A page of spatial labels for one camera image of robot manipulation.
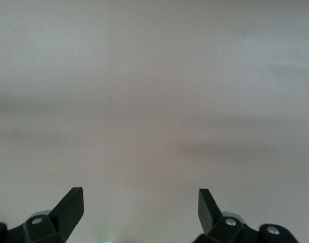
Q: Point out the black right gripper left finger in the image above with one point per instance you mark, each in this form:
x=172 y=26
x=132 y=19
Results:
x=68 y=212

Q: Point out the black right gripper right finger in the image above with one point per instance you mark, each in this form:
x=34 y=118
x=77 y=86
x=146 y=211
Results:
x=210 y=215

